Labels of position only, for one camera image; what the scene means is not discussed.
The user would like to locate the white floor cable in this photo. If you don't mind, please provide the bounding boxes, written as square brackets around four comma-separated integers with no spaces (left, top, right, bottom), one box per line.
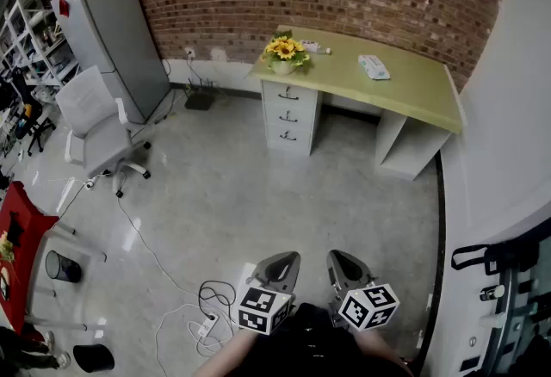
[55,175,236,377]

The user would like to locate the small clear plastic bottle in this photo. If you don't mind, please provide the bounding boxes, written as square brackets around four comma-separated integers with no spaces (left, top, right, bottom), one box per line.
[299,39,332,56]

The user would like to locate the black office chair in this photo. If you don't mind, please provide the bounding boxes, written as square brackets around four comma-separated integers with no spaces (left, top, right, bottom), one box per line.
[0,67,58,158]

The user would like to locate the black router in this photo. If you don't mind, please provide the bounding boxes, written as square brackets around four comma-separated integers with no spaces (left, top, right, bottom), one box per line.
[184,79,217,112]

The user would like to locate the white desk drawer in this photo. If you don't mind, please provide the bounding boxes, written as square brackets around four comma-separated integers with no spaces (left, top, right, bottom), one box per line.
[261,80,321,108]
[263,102,319,132]
[265,124,315,154]

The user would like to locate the red table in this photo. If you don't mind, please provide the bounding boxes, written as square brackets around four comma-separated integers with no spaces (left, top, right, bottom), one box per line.
[0,181,59,338]

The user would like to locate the green-topped white desk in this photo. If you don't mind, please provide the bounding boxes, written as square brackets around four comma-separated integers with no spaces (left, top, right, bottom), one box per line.
[247,24,468,182]

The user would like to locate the black floor cable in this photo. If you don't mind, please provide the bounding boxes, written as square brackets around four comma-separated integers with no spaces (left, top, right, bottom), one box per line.
[197,280,238,324]

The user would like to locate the white storage shelf rack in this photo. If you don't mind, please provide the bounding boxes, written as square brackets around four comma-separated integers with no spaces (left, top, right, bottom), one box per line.
[0,0,83,89]

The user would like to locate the person's right forearm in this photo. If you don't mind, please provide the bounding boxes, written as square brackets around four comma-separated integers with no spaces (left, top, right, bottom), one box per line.
[352,327,415,377]

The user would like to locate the sunflower bouquet in pot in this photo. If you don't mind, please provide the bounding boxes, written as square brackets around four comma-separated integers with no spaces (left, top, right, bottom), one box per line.
[260,31,312,76]

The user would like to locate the white tissue pack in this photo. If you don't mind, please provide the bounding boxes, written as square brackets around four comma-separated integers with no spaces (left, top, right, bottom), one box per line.
[357,54,392,81]

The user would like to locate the person's left forearm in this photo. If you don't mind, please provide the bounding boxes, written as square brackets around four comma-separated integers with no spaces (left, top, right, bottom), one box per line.
[193,326,270,377]

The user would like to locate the person's black clothing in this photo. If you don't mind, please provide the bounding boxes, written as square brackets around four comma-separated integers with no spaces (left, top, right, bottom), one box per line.
[232,301,406,377]

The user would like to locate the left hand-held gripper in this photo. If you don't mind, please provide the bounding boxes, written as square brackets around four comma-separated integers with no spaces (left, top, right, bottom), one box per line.
[235,250,302,336]

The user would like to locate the glass door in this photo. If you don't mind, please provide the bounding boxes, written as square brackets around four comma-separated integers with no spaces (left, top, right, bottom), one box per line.
[455,225,551,377]

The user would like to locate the white power strip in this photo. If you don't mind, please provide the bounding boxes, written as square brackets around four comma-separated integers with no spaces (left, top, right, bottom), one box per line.
[195,312,219,337]

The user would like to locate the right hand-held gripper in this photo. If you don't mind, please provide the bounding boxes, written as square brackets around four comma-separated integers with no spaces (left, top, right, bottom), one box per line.
[325,249,401,332]

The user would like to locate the silver door handle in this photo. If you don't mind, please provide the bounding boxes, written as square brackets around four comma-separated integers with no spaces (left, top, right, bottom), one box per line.
[479,284,506,303]

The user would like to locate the black mesh wastebasket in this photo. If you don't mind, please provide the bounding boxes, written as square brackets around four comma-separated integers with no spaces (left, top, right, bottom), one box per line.
[45,250,84,284]

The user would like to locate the grey refrigerator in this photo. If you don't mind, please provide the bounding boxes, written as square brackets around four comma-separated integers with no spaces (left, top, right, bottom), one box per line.
[50,0,172,125]

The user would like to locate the white office chair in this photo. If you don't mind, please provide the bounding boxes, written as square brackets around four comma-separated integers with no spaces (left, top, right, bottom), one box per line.
[54,65,153,199]

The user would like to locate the black round bin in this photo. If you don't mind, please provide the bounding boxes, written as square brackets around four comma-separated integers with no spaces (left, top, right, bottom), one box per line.
[72,343,116,374]

